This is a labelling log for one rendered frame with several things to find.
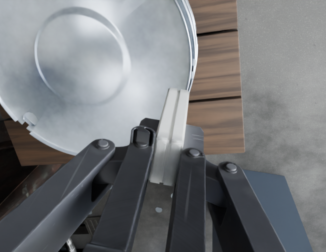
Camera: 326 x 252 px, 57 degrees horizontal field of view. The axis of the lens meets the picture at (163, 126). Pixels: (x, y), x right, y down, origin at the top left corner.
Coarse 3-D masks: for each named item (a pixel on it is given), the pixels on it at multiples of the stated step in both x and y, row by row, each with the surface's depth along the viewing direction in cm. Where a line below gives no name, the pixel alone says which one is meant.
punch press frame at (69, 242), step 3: (69, 237) 87; (69, 240) 87; (66, 243) 87; (69, 243) 87; (72, 243) 88; (66, 246) 87; (69, 246) 87; (72, 246) 88; (66, 249) 88; (69, 249) 87; (72, 249) 88; (75, 249) 89
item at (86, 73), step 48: (0, 0) 38; (48, 0) 37; (96, 0) 36; (144, 0) 36; (0, 48) 41; (48, 48) 39; (96, 48) 38; (144, 48) 38; (0, 96) 44; (48, 96) 43; (96, 96) 41; (144, 96) 41; (48, 144) 46
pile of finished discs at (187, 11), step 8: (184, 0) 37; (184, 8) 36; (184, 16) 36; (192, 16) 40; (192, 24) 38; (192, 32) 37; (192, 40) 37; (192, 48) 38; (192, 56) 38; (192, 64) 39; (192, 72) 39; (192, 80) 39; (32, 120) 46
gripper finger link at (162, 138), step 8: (168, 88) 21; (176, 88) 21; (168, 96) 20; (176, 96) 20; (168, 104) 19; (168, 112) 18; (160, 120) 17; (168, 120) 17; (160, 128) 16; (168, 128) 16; (160, 136) 15; (168, 136) 16; (160, 144) 15; (160, 152) 16; (152, 160) 16; (160, 160) 16; (152, 168) 16; (160, 168) 16; (152, 176) 16; (160, 176) 17
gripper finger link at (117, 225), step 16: (144, 128) 15; (144, 144) 15; (128, 160) 14; (144, 160) 14; (128, 176) 13; (144, 176) 13; (112, 192) 12; (128, 192) 12; (144, 192) 15; (112, 208) 11; (128, 208) 11; (112, 224) 11; (128, 224) 11; (96, 240) 10; (112, 240) 10; (128, 240) 10
